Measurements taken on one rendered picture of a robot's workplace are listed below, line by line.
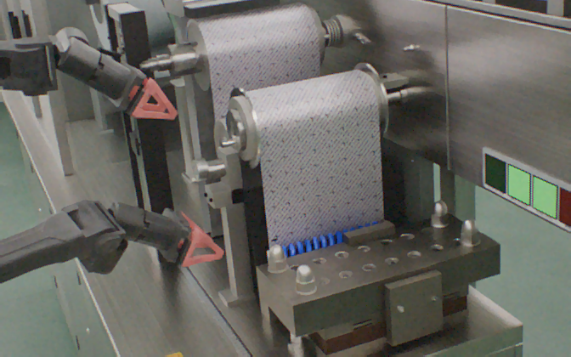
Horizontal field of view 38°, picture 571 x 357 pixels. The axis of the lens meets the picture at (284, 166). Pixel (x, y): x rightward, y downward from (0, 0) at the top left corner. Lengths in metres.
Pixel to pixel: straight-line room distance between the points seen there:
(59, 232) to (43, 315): 2.35
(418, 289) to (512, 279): 2.14
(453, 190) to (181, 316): 0.65
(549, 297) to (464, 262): 1.96
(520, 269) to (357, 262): 2.21
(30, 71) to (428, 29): 0.67
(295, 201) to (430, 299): 0.29
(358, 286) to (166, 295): 0.47
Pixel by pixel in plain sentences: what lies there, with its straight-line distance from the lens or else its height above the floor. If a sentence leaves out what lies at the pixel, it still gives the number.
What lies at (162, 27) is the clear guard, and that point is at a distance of 2.41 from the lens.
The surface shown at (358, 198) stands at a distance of 1.54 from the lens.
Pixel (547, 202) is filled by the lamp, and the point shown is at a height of 1.18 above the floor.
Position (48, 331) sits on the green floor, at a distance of 3.52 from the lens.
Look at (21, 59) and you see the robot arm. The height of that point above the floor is 1.44.
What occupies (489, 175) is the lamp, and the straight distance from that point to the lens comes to 1.40.
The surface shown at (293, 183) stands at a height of 1.15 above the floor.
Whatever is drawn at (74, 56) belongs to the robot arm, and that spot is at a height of 1.43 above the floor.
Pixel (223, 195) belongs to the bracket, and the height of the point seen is 1.13.
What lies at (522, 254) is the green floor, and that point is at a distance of 3.73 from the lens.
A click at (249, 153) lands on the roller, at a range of 1.44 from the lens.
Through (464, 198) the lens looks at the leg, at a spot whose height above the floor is 0.96.
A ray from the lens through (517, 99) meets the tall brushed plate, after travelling 1.31.
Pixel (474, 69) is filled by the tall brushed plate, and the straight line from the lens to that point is 1.39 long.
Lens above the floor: 1.70
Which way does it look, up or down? 20 degrees down
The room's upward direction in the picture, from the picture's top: 5 degrees counter-clockwise
